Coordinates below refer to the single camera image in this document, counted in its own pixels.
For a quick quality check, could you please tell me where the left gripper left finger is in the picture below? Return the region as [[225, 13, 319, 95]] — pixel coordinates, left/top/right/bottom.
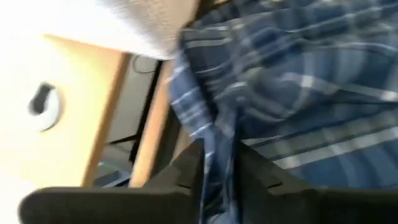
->
[[18, 139, 205, 224]]

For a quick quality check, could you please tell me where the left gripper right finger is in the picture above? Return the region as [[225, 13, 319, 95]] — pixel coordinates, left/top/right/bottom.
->
[[238, 141, 398, 224]]

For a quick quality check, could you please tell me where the blue plaid shirt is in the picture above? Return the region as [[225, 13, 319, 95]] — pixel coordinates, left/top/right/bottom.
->
[[167, 0, 398, 224]]

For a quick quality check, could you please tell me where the white plastic laundry basket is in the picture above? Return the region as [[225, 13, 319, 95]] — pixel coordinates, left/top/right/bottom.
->
[[93, 0, 200, 62]]

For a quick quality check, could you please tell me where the light wooden desk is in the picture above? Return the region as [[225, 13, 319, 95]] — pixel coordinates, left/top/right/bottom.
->
[[0, 0, 133, 224]]

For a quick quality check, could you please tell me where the grey desk cable grommet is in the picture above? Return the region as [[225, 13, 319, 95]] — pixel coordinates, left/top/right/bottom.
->
[[27, 82, 65, 131]]

